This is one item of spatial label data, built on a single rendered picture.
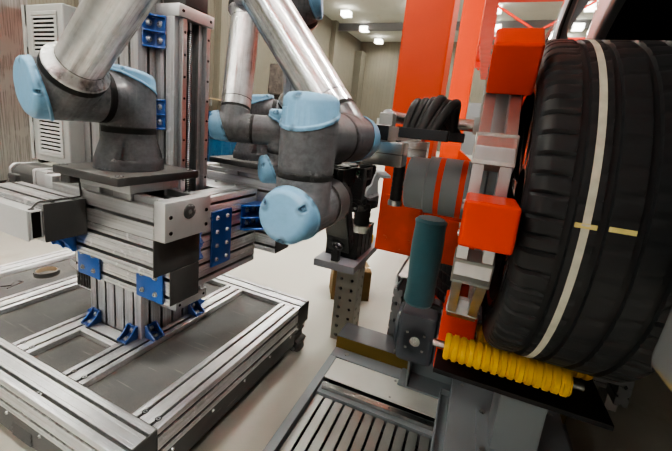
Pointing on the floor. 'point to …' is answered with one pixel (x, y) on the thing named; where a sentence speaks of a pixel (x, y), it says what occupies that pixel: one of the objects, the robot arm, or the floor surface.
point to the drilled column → (347, 300)
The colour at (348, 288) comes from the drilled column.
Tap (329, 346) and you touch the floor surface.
